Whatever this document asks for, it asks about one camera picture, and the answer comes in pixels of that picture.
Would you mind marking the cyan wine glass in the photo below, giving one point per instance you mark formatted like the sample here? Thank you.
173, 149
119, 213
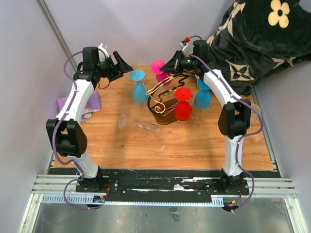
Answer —
139, 91
203, 96

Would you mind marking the back cyan wine glass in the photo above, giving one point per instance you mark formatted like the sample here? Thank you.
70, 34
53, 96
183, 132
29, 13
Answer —
139, 91

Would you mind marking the front cyan wine glass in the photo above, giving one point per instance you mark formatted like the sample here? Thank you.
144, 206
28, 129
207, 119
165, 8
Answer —
203, 96

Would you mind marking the clear wine glass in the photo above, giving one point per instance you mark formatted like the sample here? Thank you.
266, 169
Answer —
148, 127
254, 116

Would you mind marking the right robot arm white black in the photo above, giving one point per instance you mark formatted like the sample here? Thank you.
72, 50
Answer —
234, 119

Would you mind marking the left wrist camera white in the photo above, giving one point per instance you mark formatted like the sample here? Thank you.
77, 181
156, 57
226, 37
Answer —
103, 54

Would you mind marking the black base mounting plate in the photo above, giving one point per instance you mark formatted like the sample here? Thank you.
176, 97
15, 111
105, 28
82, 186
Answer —
156, 185

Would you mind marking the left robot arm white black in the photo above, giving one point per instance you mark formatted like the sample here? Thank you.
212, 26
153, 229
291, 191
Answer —
68, 140

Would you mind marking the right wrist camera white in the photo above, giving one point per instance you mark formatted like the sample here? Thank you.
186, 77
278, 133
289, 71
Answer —
186, 49

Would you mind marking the black floral plush pillow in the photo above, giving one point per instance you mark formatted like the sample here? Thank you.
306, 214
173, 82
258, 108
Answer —
257, 39

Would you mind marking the magenta wine glass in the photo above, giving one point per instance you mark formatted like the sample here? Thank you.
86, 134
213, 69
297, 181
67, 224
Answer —
155, 68

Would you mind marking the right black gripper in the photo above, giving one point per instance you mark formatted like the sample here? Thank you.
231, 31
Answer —
172, 66

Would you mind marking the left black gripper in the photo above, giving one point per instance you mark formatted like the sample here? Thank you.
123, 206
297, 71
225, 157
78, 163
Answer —
121, 67

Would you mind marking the gold wire wine glass rack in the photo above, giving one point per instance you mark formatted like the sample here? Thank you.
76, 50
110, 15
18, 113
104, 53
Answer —
161, 101

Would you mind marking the slotted grey cable duct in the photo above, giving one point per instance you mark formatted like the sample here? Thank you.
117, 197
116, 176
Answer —
92, 199

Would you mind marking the aluminium corner rail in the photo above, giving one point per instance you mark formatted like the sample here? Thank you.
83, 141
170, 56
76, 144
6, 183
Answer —
53, 26

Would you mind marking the red wine glass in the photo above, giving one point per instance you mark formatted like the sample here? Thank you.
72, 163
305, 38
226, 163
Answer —
182, 111

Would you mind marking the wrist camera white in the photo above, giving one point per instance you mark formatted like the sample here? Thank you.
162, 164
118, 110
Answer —
103, 54
186, 49

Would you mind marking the purple cloth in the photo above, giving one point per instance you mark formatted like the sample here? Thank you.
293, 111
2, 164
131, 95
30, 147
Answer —
93, 105

